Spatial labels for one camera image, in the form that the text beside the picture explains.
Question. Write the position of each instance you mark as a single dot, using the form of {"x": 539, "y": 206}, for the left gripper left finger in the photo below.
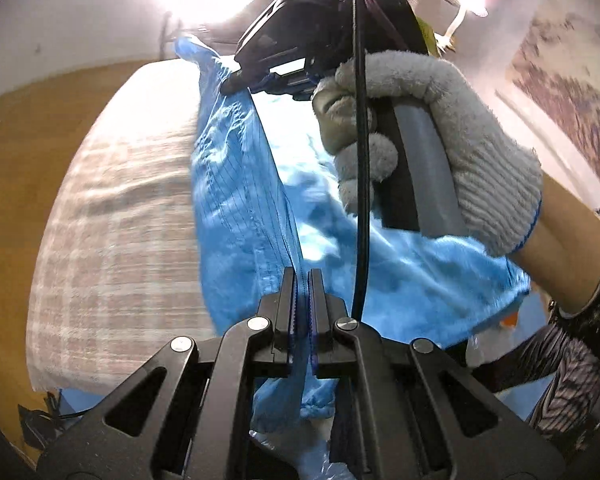
{"x": 284, "y": 326}

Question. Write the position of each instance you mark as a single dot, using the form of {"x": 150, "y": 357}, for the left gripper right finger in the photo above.
{"x": 319, "y": 321}

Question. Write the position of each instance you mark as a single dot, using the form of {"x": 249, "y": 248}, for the light blue work jacket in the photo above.
{"x": 265, "y": 197}

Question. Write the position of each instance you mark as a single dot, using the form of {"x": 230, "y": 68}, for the right forearm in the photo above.
{"x": 562, "y": 253}

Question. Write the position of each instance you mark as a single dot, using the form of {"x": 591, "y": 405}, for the grey knit gloved right hand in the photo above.
{"x": 498, "y": 183}

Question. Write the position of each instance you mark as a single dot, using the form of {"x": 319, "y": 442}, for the plaid bed blanket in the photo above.
{"x": 117, "y": 272}

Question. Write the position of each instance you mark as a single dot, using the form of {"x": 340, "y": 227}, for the white clip lamp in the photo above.
{"x": 445, "y": 41}

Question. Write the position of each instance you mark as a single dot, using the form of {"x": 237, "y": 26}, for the landscape painting scroll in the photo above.
{"x": 557, "y": 67}

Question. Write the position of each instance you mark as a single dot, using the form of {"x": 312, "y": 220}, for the black stand at wall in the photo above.
{"x": 63, "y": 408}

